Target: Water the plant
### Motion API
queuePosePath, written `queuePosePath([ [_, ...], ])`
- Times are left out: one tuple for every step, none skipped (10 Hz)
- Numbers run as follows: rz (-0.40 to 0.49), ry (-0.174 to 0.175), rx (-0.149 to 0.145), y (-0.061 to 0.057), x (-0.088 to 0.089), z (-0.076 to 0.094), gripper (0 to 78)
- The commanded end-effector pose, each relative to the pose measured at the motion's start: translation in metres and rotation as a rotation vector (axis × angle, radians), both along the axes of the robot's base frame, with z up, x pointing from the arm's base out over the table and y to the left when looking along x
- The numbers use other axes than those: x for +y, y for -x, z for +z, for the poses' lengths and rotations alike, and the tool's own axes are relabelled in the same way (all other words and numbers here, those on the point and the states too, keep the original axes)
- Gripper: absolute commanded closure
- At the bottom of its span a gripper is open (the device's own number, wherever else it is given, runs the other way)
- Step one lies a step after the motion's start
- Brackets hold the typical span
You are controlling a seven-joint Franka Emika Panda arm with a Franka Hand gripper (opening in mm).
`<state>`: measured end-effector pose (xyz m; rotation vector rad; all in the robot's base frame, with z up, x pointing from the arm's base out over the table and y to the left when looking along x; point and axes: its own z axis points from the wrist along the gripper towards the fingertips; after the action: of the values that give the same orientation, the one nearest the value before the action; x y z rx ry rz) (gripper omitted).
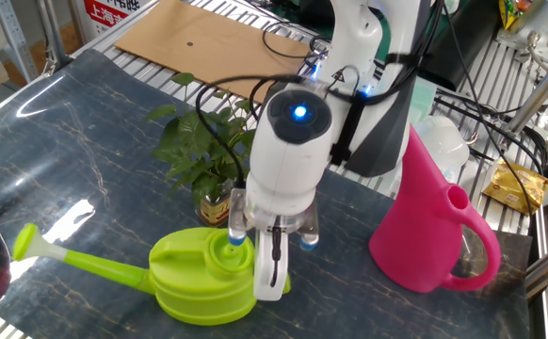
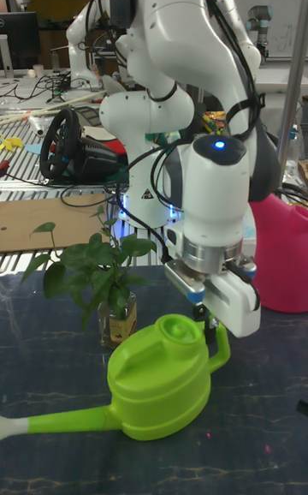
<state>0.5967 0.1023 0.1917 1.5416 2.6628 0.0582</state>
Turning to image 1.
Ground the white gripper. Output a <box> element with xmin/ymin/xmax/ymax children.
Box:
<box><xmin>253</xmin><ymin>224</ymin><xmax>291</xmax><ymax>302</ymax></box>

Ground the lime green watering can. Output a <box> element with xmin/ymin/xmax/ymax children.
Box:
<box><xmin>11</xmin><ymin>222</ymin><xmax>292</xmax><ymax>327</ymax></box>

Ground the green leafy plant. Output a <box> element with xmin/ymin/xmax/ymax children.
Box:
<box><xmin>143</xmin><ymin>72</ymin><xmax>259</xmax><ymax>206</ymax></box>

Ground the glass bottle with label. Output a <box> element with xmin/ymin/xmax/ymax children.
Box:
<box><xmin>195</xmin><ymin>181</ymin><xmax>237</xmax><ymax>228</ymax></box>

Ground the dark blue marble mat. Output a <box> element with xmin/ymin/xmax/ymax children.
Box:
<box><xmin>0</xmin><ymin>48</ymin><xmax>534</xmax><ymax>339</ymax></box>

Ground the pink watering can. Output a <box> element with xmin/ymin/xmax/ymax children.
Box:
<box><xmin>368</xmin><ymin>122</ymin><xmax>503</xmax><ymax>294</ymax></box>

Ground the white translucent plastic container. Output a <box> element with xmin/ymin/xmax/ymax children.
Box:
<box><xmin>414</xmin><ymin>115</ymin><xmax>471</xmax><ymax>185</ymax></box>

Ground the brown cardboard sheet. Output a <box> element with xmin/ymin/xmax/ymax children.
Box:
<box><xmin>113</xmin><ymin>0</ymin><xmax>312</xmax><ymax>105</ymax></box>

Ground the gold snack packet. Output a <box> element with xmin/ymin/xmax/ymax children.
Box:
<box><xmin>481</xmin><ymin>157</ymin><xmax>548</xmax><ymax>217</ymax></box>

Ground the red and white sign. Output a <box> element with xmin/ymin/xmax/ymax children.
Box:
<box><xmin>83</xmin><ymin>0</ymin><xmax>155</xmax><ymax>41</ymax></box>

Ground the black foam pad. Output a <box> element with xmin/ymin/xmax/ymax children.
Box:
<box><xmin>419</xmin><ymin>0</ymin><xmax>501</xmax><ymax>91</ymax></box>

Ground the grey metal pole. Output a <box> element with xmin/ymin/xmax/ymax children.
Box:
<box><xmin>36</xmin><ymin>0</ymin><xmax>73</xmax><ymax>70</ymax></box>

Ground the perforated metal shelf upright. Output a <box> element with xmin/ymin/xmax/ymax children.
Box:
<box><xmin>0</xmin><ymin>0</ymin><xmax>40</xmax><ymax>84</ymax></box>

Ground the yellow snack bag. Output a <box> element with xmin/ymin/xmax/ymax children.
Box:
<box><xmin>498</xmin><ymin>0</ymin><xmax>534</xmax><ymax>30</ymax></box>

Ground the grey metal machine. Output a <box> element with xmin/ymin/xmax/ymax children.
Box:
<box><xmin>494</xmin><ymin>0</ymin><xmax>548</xmax><ymax>53</ymax></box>

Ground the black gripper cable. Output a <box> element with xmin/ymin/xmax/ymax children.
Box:
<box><xmin>268</xmin><ymin>225</ymin><xmax>283</xmax><ymax>288</ymax></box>

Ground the thick black camera cable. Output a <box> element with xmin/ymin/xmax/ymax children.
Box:
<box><xmin>194</xmin><ymin>73</ymin><xmax>303</xmax><ymax>189</ymax></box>

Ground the thin black cable loop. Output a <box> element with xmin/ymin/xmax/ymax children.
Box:
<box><xmin>260</xmin><ymin>21</ymin><xmax>325</xmax><ymax>62</ymax></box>

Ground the long thin black cable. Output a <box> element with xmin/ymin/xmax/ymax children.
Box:
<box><xmin>443</xmin><ymin>0</ymin><xmax>537</xmax><ymax>220</ymax></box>

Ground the black cable bundle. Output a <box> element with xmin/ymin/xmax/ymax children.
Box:
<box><xmin>433</xmin><ymin>96</ymin><xmax>548</xmax><ymax>170</ymax></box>

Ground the aluminium profile post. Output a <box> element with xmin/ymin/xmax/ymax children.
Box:
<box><xmin>507</xmin><ymin>54</ymin><xmax>548</xmax><ymax>136</ymax></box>

